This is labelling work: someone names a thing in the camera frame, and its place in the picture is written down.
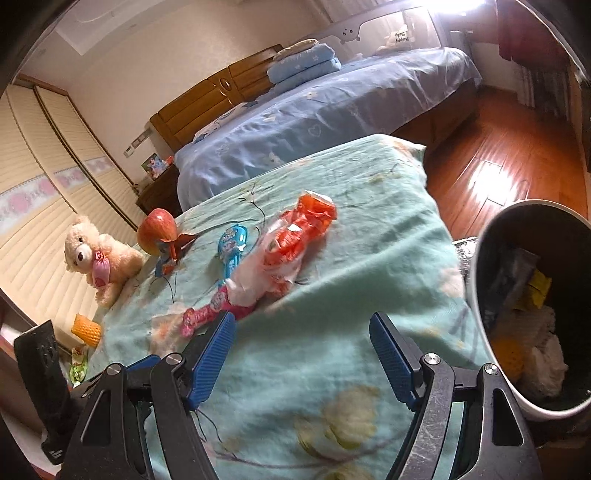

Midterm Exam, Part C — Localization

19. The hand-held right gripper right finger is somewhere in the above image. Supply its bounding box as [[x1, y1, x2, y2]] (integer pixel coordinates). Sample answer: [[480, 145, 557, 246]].
[[369, 311, 543, 480]]

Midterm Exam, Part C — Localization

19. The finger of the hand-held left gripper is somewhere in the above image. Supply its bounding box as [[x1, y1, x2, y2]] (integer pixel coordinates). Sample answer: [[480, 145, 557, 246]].
[[122, 354, 160, 376], [13, 322, 72, 430]]

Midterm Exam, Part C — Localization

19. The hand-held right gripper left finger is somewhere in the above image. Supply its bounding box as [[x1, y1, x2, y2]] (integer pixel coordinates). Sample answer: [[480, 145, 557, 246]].
[[58, 310, 237, 480]]

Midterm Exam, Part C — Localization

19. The pink candy wrapper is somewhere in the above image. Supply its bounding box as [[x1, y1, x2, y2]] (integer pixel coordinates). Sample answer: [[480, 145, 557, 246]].
[[182, 284, 236, 340]]

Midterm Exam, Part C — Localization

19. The white waste bin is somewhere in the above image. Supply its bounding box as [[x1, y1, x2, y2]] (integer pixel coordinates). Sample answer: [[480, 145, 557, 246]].
[[464, 199, 591, 422]]

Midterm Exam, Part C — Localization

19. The light blue candy wrapper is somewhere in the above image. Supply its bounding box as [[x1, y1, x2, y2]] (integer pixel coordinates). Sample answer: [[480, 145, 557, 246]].
[[217, 222, 252, 287]]

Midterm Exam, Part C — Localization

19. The grey carton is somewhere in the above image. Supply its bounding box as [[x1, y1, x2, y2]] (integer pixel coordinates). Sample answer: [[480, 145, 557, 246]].
[[499, 249, 541, 315]]

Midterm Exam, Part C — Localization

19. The red and white snack packet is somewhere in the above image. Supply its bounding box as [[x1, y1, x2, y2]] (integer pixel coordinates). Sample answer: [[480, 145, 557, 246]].
[[231, 191, 338, 319]]

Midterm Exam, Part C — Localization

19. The green candy wrapper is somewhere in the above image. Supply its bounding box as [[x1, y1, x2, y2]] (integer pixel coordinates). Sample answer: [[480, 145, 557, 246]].
[[69, 348, 89, 383]]

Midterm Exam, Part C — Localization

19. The yellow corn toy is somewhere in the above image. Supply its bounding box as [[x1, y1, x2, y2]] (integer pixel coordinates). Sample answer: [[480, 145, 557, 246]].
[[71, 314, 102, 346]]

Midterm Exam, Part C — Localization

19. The teal floral cloth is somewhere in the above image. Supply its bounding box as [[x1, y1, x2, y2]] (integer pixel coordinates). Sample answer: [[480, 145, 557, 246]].
[[78, 134, 490, 480]]

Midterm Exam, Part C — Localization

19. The cream teddy bear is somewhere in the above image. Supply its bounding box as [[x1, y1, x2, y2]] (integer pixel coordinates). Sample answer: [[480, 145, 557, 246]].
[[64, 215, 145, 308]]

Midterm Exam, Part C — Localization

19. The red apple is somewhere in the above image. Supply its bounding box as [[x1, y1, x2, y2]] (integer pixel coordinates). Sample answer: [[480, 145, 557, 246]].
[[137, 208, 178, 256]]

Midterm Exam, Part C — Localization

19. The cream slatted wardrobe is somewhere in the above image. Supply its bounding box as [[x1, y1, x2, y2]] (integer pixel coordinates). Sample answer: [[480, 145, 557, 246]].
[[0, 76, 148, 324]]

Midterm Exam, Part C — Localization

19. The wooden nightstand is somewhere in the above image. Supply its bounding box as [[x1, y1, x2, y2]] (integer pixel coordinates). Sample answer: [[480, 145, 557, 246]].
[[135, 164, 181, 220]]

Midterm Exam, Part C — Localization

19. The white printed pillow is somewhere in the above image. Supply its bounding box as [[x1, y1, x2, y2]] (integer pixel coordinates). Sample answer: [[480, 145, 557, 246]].
[[193, 102, 252, 141]]

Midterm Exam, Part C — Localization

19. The blue sheet bed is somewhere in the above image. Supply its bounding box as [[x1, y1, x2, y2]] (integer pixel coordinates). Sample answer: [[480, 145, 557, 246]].
[[175, 46, 483, 213]]

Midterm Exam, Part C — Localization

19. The wooden headboard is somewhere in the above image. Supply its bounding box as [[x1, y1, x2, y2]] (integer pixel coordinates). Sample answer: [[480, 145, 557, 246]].
[[150, 44, 284, 153]]

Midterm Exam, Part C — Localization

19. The folded blue quilt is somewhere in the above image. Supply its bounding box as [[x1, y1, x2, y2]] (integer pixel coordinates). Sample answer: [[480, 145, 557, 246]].
[[268, 44, 342, 86]]

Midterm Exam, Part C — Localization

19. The patterned curtain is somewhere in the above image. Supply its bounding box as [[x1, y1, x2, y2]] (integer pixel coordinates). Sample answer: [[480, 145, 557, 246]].
[[517, 60, 573, 112]]

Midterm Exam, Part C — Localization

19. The white plush toy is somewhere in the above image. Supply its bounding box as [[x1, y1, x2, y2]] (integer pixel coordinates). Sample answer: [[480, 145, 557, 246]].
[[376, 32, 407, 54]]

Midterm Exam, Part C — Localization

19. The beige pillow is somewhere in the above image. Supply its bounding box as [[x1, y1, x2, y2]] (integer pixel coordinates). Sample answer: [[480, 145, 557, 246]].
[[274, 39, 319, 61]]

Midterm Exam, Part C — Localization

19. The white radiator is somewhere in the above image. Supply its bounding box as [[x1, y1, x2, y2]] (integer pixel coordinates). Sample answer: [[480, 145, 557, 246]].
[[450, 30, 474, 54]]

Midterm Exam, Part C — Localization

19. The dark red coat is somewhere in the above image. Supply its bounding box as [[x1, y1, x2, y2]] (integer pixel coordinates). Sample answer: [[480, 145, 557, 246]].
[[496, 0, 536, 63]]

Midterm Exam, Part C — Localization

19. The wall switch panel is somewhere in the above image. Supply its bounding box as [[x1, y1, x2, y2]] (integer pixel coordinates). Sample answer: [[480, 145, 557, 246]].
[[124, 129, 153, 155]]

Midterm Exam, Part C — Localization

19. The grey bed guard rail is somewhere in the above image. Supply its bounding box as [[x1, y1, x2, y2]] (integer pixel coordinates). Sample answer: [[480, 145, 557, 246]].
[[314, 7, 446, 61]]

